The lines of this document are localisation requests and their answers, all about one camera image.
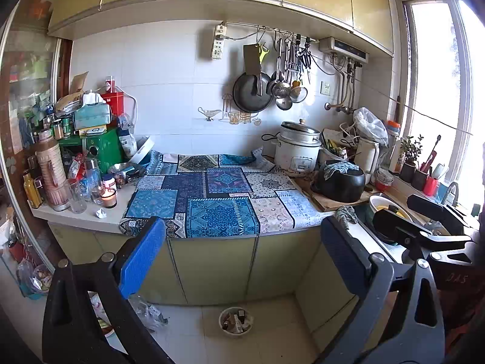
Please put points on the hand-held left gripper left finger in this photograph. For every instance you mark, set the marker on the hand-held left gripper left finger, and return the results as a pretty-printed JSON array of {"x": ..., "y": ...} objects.
[{"x": 142, "y": 258}]

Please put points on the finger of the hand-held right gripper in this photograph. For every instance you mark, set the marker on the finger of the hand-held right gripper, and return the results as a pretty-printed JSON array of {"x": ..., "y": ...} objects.
[
  {"x": 398, "y": 227},
  {"x": 435, "y": 212}
]

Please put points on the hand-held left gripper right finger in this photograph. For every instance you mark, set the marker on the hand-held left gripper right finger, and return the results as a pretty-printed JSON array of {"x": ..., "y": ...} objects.
[{"x": 341, "y": 248}]

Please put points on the clear plastic trash bowl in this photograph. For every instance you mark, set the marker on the clear plastic trash bowl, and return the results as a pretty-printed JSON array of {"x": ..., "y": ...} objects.
[{"x": 227, "y": 334}]

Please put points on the metal sink tap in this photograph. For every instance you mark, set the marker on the metal sink tap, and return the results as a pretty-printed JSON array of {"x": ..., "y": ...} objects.
[{"x": 451, "y": 191}]

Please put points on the red cup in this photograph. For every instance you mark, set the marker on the red cup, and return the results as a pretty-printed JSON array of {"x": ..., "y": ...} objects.
[{"x": 430, "y": 186}]

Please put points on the large bowl with yellow inside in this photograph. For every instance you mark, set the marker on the large bowl with yellow inside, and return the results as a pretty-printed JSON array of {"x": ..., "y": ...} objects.
[{"x": 379, "y": 206}]

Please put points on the knitted dishcloth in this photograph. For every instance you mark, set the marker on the knitted dishcloth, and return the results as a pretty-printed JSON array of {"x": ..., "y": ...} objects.
[{"x": 345, "y": 216}]

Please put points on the stack of small bowls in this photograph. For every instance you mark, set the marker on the stack of small bowls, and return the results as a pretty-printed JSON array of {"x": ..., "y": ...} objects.
[{"x": 384, "y": 182}]

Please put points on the crumpled plastic bag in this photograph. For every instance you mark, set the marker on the crumpled plastic bag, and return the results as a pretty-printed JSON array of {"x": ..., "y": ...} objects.
[{"x": 149, "y": 313}]

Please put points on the black pot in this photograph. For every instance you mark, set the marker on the black pot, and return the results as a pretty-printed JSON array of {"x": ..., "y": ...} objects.
[{"x": 341, "y": 189}]

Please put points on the crumpled white paper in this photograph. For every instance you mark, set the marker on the crumpled white paper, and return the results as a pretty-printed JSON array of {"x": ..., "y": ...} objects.
[{"x": 100, "y": 213}]

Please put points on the potted plant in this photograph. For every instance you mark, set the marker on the potted plant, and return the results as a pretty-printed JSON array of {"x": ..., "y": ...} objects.
[{"x": 411, "y": 151}]

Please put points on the candle jar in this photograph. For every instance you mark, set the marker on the candle jar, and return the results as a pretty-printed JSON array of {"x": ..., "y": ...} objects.
[{"x": 109, "y": 200}]

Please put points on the wooden cutting board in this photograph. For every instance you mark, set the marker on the wooden cutting board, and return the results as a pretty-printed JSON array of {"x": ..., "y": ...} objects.
[{"x": 303, "y": 193}]

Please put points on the yellow base cabinets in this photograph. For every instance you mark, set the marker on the yellow base cabinets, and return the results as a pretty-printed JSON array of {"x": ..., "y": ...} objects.
[{"x": 212, "y": 269}]

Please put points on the white kettle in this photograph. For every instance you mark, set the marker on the white kettle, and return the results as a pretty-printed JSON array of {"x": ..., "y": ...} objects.
[{"x": 365, "y": 157}]

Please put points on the blue knitted pot cloth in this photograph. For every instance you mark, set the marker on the blue knitted pot cloth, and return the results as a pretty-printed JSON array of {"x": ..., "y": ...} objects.
[{"x": 341, "y": 167}]

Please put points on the white medicine jar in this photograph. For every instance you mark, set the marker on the white medicine jar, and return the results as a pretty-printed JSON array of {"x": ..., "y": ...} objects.
[{"x": 109, "y": 180}]

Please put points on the patterned blue tablecloth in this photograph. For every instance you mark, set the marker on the patterned blue tablecloth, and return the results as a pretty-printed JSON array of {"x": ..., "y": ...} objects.
[{"x": 219, "y": 216}]

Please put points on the clear glass bottle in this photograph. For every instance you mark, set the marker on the clear glass bottle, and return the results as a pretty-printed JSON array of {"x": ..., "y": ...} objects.
[{"x": 94, "y": 184}]

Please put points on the clear drinking glass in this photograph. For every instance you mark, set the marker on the clear drinking glass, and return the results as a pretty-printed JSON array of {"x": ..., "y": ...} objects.
[{"x": 75, "y": 199}]

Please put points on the white rice cooker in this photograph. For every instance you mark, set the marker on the white rice cooker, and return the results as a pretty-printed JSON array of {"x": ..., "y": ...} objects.
[{"x": 295, "y": 155}]

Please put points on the clear plastic bag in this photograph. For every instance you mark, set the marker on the clear plastic bag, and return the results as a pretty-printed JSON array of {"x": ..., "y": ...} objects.
[{"x": 369, "y": 125}]

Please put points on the white round perforated tray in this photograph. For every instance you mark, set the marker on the white round perforated tray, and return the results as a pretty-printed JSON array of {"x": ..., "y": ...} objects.
[{"x": 142, "y": 149}]

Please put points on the plastic bag with scraps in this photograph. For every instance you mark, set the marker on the plastic bag with scraps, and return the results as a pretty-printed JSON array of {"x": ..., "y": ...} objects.
[{"x": 36, "y": 278}]

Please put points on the white pouch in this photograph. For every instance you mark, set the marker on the white pouch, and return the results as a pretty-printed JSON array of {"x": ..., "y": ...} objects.
[{"x": 129, "y": 144}]

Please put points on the green box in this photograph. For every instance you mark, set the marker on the green box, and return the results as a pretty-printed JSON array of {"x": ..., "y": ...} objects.
[{"x": 106, "y": 148}]

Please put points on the pink thermos flask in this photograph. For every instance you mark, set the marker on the pink thermos flask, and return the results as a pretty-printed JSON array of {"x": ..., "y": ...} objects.
[{"x": 53, "y": 174}]

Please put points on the yellow oil bottle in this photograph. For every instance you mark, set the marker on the yellow oil bottle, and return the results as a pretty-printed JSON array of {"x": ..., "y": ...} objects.
[{"x": 32, "y": 193}]

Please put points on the window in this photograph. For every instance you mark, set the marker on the window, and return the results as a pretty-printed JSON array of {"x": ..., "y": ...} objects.
[{"x": 432, "y": 83}]

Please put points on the teal tissue box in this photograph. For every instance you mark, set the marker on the teal tissue box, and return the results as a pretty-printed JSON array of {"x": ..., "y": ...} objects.
[{"x": 91, "y": 115}]

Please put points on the metal ladle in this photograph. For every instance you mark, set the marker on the metal ladle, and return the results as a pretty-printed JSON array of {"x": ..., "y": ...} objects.
[{"x": 283, "y": 103}]

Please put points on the metal strainer spoon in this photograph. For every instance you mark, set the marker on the metal strainer spoon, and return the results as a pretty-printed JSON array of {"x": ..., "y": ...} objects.
[{"x": 299, "y": 94}]

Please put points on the metal skimmer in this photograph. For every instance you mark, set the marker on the metal skimmer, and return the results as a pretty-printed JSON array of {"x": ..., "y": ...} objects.
[{"x": 281, "y": 89}]

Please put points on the black frying pan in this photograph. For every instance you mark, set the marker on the black frying pan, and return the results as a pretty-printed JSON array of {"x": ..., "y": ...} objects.
[{"x": 248, "y": 96}]

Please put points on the brown cardboard box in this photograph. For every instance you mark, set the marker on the brown cardboard box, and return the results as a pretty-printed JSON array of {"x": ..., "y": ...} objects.
[{"x": 79, "y": 81}]

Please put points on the white water heater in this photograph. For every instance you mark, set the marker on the white water heater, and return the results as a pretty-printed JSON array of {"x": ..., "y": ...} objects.
[{"x": 341, "y": 47}]

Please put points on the black kitchen scissors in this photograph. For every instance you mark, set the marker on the black kitchen scissors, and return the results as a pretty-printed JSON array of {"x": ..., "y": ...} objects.
[{"x": 307, "y": 60}]

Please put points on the glass display cabinet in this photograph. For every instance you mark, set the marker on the glass display cabinet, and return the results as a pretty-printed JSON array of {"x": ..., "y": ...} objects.
[{"x": 30, "y": 83}]

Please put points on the yellow peeler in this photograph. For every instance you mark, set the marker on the yellow peeler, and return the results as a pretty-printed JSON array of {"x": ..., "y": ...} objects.
[{"x": 264, "y": 53}]

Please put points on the steel cleaver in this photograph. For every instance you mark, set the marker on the steel cleaver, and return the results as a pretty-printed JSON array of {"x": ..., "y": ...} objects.
[{"x": 251, "y": 58}]

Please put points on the white power strip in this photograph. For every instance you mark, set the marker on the white power strip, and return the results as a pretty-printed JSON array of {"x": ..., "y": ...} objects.
[{"x": 216, "y": 49}]

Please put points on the white wall socket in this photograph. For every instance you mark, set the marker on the white wall socket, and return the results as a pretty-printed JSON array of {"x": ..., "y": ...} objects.
[{"x": 325, "y": 88}]

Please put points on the metal hanging rail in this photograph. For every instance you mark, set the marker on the metal hanging rail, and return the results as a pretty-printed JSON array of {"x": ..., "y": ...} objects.
[{"x": 246, "y": 24}]

